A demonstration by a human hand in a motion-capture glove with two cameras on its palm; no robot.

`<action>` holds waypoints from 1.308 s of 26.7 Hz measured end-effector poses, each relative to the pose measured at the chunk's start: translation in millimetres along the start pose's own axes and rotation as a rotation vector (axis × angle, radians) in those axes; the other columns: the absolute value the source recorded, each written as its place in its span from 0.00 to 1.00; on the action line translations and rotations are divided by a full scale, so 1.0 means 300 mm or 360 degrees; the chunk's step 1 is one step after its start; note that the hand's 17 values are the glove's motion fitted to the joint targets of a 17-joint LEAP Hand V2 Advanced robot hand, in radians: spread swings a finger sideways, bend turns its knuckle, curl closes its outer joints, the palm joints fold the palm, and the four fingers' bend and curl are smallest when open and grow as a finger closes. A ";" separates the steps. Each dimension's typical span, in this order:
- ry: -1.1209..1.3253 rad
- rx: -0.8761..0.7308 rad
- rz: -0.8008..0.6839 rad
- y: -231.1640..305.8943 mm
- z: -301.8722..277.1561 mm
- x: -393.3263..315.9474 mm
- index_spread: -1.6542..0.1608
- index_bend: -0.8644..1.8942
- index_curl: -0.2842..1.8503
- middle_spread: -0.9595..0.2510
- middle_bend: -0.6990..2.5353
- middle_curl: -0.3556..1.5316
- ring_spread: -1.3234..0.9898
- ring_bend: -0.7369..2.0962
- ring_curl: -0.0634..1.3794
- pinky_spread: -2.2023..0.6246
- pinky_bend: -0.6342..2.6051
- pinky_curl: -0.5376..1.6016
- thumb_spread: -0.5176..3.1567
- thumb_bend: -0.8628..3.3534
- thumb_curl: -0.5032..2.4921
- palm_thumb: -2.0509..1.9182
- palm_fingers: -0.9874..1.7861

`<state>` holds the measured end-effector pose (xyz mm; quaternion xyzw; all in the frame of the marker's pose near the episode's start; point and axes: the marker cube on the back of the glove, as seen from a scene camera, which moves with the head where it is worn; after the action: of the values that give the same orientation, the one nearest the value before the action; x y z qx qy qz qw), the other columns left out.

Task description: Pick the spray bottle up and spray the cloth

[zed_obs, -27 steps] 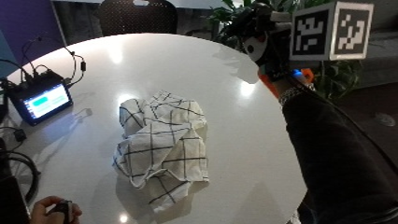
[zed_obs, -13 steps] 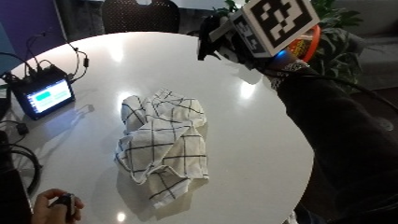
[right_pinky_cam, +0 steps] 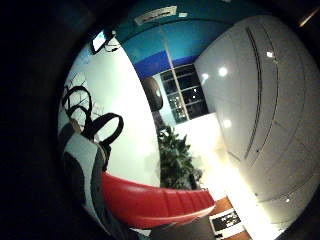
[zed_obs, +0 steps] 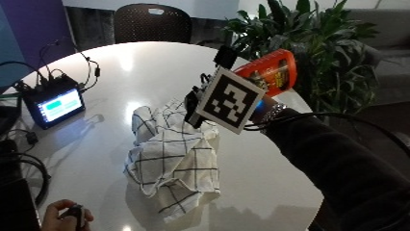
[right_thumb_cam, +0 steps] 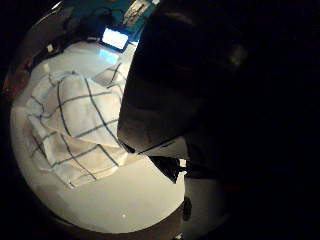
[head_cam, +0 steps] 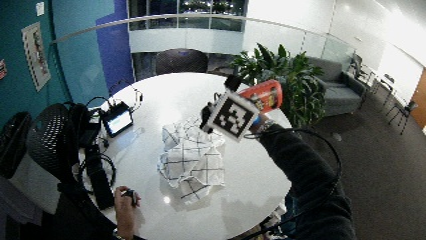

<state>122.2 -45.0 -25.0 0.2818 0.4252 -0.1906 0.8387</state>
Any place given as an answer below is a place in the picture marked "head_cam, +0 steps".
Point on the small black device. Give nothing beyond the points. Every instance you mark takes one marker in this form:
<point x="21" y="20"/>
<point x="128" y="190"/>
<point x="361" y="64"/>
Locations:
<point x="129" y="194"/>

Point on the red snack packet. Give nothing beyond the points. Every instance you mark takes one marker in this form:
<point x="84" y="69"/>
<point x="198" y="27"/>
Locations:
<point x="266" y="95"/>

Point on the black power strip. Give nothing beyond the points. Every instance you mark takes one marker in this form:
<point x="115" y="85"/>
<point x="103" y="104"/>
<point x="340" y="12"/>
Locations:
<point x="101" y="185"/>

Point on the white cube of black markers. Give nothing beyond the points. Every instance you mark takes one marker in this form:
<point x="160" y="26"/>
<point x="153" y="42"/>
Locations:
<point x="233" y="115"/>

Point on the wristwatch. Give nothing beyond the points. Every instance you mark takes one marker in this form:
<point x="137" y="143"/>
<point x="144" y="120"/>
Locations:
<point x="117" y="235"/>

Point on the green potted plant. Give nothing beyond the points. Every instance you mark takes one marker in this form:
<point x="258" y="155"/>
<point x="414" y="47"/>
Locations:
<point x="290" y="80"/>

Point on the blue wristband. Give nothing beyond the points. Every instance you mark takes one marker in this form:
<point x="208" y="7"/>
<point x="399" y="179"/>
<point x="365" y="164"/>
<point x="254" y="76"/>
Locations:
<point x="256" y="122"/>

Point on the black mesh chair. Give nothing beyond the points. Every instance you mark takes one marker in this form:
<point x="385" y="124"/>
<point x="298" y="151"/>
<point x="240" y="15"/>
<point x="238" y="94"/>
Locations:
<point x="51" y="140"/>
<point x="181" y="61"/>
<point x="13" y="143"/>

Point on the glass railing with handrail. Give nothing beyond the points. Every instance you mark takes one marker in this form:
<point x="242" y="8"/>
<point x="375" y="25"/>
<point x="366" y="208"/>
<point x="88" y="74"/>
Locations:
<point x="213" y="35"/>

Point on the white checked cloth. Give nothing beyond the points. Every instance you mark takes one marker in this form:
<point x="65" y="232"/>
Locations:
<point x="193" y="160"/>

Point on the small black tablet screen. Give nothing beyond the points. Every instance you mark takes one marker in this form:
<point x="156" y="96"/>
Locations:
<point x="117" y="120"/>

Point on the black backpack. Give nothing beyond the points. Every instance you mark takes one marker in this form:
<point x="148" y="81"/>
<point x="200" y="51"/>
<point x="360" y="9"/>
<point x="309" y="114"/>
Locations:
<point x="84" y="125"/>

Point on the grey sofa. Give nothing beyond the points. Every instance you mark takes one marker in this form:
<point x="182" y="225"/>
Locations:
<point x="344" y="91"/>

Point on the black metal-legged chair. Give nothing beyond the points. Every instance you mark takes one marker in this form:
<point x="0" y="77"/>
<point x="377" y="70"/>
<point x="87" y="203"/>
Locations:
<point x="402" y="115"/>
<point x="385" y="85"/>

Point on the brown wooden door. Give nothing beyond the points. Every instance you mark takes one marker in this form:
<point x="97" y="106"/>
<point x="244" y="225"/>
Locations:
<point x="419" y="100"/>

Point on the framed wall poster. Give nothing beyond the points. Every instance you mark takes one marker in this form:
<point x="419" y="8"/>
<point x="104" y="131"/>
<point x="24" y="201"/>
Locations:
<point x="36" y="55"/>

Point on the white paper wall sign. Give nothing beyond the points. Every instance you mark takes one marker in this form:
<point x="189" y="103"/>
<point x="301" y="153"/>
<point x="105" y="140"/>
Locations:
<point x="40" y="8"/>

